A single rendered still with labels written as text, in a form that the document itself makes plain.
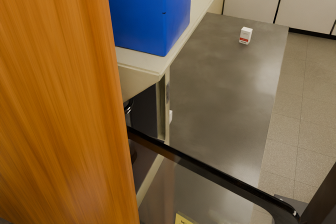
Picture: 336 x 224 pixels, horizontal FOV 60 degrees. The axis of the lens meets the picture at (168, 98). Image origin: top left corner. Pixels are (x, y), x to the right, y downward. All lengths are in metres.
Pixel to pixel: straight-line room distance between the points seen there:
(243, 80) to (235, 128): 0.29
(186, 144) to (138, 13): 0.70
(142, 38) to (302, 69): 2.89
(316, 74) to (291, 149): 1.07
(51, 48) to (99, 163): 0.17
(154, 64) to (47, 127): 0.16
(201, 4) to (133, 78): 0.21
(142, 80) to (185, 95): 0.82
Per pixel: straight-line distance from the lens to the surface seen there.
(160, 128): 0.93
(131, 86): 0.39
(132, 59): 0.38
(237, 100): 1.20
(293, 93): 2.86
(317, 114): 2.73
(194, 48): 1.47
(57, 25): 0.28
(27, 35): 0.31
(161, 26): 0.36
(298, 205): 2.10
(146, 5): 0.36
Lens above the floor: 1.72
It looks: 42 degrees down
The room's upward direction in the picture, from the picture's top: straight up
